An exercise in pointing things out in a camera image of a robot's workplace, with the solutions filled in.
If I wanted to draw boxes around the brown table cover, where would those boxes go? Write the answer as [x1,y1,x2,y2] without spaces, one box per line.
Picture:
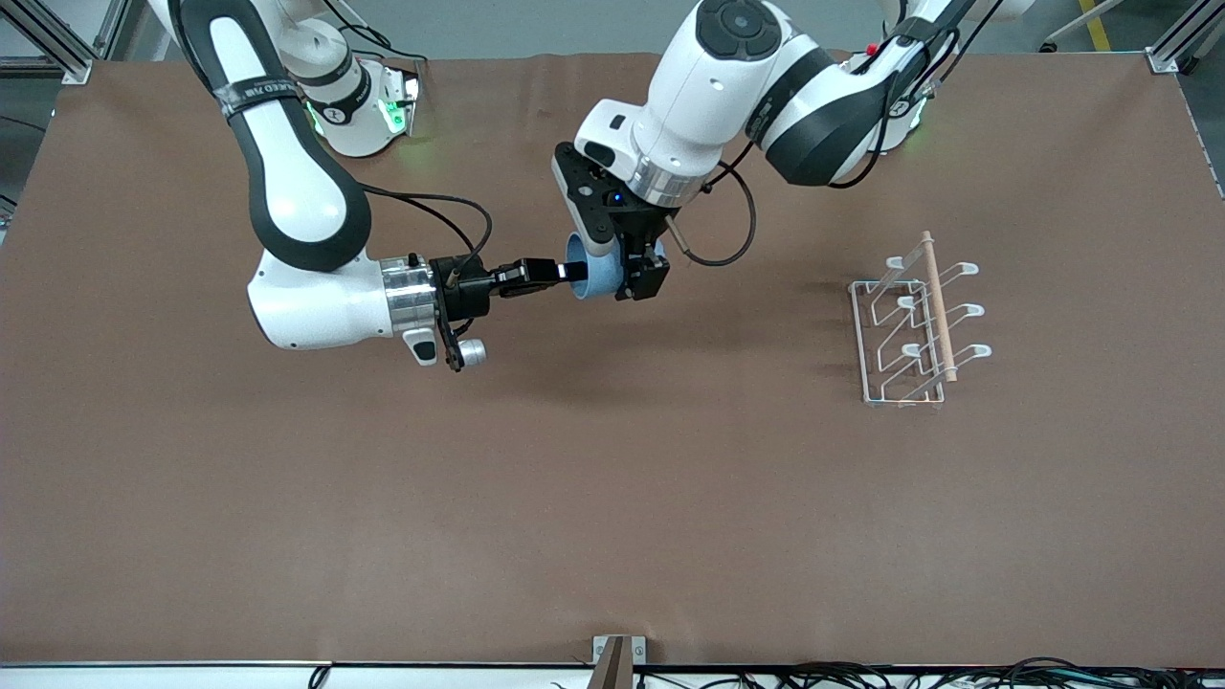
[0,50,1225,668]

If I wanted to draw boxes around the black right base cable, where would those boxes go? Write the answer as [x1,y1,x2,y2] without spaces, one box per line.
[321,0,429,64]

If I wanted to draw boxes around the metal table edge bracket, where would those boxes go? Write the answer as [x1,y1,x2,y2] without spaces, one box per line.
[589,634,648,689]

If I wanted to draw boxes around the black cable bundle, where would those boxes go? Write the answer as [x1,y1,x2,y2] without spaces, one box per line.
[632,656,1225,689]

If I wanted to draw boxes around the blue cup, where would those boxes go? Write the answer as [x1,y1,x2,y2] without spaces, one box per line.
[564,232,640,300]

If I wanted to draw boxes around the aluminium frame profile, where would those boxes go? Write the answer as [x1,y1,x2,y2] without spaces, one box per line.
[0,0,132,85]
[1145,0,1225,76]

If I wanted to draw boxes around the white wire cup holder rack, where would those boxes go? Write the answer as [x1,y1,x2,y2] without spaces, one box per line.
[848,230,993,410]

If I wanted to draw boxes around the white table edge rail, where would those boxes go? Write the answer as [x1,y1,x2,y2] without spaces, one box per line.
[0,660,1225,689]

